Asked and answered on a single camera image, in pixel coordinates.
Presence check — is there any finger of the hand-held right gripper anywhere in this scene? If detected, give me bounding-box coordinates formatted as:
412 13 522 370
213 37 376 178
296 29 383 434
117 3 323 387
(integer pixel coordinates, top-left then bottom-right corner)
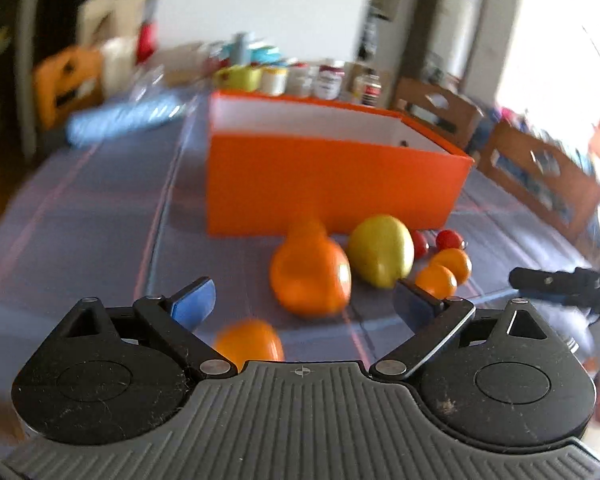
509 266 600 317

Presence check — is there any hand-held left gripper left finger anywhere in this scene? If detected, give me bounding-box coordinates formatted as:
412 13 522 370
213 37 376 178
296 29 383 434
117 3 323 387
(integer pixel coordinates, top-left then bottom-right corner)
55 276 238 379

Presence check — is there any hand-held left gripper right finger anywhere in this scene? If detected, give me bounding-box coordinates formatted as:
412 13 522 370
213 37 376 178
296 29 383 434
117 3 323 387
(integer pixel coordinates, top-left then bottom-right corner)
369 279 563 382

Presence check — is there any small orange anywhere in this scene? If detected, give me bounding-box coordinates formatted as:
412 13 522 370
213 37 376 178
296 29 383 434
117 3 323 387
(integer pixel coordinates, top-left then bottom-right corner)
214 319 285 364
429 248 472 283
414 264 458 299

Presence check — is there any green-yellow pear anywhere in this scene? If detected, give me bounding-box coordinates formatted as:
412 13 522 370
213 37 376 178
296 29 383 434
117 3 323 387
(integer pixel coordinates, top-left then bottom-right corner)
348 214 415 289

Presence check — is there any large orange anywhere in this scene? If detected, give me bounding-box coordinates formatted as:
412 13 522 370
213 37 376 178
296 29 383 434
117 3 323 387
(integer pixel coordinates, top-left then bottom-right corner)
269 217 352 317

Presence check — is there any orange cardboard box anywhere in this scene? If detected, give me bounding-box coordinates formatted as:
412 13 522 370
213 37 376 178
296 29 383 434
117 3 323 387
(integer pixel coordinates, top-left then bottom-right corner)
206 90 476 237

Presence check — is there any wooden chair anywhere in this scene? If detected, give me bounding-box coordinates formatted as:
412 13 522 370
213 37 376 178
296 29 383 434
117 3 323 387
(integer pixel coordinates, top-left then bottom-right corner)
479 119 600 257
392 77 484 154
33 46 106 131

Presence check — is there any blue patterned bag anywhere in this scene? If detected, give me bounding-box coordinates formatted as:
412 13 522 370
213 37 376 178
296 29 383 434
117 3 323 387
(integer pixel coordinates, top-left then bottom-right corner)
66 97 187 149

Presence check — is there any dark bottle with red label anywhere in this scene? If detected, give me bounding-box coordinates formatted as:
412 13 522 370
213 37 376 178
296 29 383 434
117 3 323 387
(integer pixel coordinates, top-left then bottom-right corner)
362 72 384 109

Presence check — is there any yellow mug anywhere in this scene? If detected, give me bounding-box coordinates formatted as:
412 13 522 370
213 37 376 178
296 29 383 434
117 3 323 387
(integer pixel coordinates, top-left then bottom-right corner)
213 64 261 94

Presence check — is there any white jar with yellow lid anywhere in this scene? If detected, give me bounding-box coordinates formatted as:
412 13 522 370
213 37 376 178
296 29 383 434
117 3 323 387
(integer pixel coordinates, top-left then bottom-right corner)
261 64 289 97

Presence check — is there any purple label supplement bottle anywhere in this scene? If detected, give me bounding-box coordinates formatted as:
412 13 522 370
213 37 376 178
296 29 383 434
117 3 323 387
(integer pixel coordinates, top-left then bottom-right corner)
313 59 345 101

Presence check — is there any grey-blue tumbler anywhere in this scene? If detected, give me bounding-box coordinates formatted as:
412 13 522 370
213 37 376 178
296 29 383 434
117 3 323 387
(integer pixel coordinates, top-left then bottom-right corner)
232 32 254 66

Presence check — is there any teal plastic container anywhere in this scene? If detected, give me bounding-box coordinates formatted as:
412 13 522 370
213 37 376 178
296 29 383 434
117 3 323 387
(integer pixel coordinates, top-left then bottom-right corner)
252 44 282 64

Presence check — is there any red folded umbrella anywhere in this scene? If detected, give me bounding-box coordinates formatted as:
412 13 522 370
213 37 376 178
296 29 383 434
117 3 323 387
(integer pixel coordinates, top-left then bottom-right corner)
137 21 159 64

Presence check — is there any white paper bag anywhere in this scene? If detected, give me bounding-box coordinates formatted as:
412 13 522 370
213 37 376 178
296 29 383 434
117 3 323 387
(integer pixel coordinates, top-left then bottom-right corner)
77 0 150 97

